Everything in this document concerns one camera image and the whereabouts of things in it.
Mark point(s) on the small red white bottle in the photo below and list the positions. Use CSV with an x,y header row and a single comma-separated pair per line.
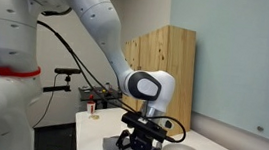
x,y
91,107

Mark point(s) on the pine wood cabinet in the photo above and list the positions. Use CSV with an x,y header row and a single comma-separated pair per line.
x,y
173,55

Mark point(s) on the black cart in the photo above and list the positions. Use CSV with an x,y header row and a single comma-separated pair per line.
x,y
99,94

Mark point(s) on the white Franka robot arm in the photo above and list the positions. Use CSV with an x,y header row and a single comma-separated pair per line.
x,y
97,14

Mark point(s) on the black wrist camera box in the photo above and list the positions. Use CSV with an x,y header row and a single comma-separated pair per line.
x,y
142,126

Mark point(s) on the black stereo camera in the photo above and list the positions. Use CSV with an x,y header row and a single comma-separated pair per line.
x,y
67,71

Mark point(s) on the glass whiteboard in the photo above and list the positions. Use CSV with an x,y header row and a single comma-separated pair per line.
x,y
237,55

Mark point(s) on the dark grey bowl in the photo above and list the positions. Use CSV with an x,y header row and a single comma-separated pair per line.
x,y
110,148

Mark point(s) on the small gold disc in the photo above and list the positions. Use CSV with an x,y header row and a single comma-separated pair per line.
x,y
94,117

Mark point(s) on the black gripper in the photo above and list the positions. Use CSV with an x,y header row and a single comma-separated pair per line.
x,y
140,143

